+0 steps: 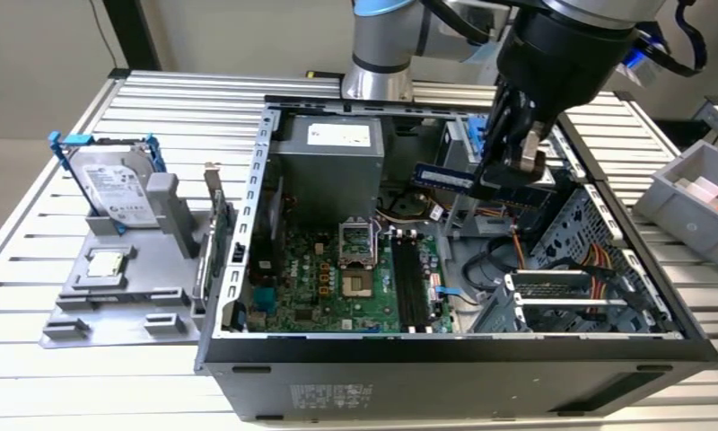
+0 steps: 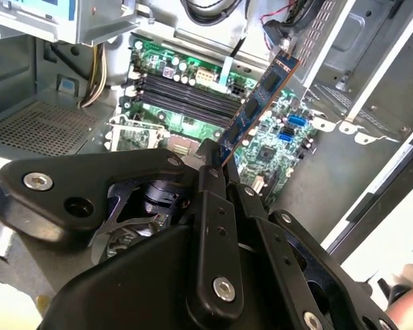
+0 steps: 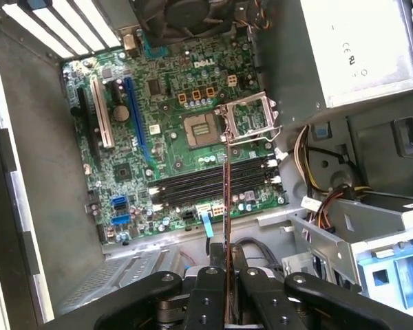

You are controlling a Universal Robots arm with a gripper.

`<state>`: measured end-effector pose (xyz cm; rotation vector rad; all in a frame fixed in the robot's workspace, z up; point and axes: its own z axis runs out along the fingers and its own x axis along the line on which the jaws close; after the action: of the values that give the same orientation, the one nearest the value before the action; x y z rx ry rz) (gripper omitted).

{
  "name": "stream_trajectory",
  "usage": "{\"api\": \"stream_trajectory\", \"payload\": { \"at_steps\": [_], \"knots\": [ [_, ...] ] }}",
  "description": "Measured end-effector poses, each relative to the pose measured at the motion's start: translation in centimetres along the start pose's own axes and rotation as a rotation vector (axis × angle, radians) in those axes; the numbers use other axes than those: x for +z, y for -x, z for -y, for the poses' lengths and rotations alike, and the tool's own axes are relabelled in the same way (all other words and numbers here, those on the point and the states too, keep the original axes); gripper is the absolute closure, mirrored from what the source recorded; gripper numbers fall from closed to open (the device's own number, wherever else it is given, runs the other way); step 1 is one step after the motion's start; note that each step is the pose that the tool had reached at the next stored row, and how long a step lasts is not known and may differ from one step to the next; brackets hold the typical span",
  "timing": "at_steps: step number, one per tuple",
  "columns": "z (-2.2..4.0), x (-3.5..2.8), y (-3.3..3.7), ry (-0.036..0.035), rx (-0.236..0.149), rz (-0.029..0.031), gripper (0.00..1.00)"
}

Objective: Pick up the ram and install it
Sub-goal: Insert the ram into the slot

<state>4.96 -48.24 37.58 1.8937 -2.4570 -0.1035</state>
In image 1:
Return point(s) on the CPU socket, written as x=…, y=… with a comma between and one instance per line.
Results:
x=357, y=283

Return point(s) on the blue disk carrier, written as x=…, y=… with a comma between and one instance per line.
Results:
x=75, y=140
x=476, y=134

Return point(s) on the metal locking lever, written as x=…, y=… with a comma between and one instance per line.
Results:
x=376, y=249

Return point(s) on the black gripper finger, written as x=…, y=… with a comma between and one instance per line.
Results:
x=501, y=125
x=505, y=182

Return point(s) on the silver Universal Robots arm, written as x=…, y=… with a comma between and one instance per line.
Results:
x=383, y=45

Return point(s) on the silver CPU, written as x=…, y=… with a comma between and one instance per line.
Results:
x=107, y=265

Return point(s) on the black round fan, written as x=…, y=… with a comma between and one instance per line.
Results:
x=409, y=204

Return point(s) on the silver hard disk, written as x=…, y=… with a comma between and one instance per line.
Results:
x=116, y=184

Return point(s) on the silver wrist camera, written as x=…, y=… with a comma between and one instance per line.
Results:
x=637, y=74

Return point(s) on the grey plastic bin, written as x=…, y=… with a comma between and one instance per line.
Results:
x=683, y=215

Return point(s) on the black metal frame post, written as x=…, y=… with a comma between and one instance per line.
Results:
x=135, y=36

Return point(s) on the grey metal disk bay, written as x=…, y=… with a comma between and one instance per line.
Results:
x=551, y=280

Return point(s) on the green motherboard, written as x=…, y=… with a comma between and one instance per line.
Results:
x=311, y=287

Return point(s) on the grey parts rack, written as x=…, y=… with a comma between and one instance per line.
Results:
x=149, y=269

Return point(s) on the green graphics card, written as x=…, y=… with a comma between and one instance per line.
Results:
x=219, y=224

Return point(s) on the grey power supply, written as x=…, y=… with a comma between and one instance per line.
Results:
x=329, y=179

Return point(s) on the black open PC case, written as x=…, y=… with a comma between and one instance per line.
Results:
x=395, y=386

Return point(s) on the white block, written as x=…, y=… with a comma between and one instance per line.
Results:
x=700, y=188

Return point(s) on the blue RAM stick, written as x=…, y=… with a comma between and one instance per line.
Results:
x=440, y=176

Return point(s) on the black RAM slot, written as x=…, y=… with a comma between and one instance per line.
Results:
x=405, y=278
x=420, y=278

